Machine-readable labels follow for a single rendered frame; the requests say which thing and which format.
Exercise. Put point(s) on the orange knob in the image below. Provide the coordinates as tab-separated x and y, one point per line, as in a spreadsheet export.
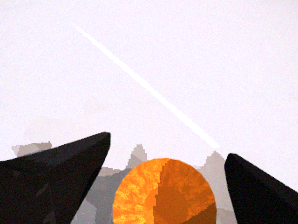
164	191

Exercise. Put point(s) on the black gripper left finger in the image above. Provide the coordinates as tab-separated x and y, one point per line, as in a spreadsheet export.
48	187

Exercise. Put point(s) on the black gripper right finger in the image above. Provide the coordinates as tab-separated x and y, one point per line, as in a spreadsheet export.
257	197

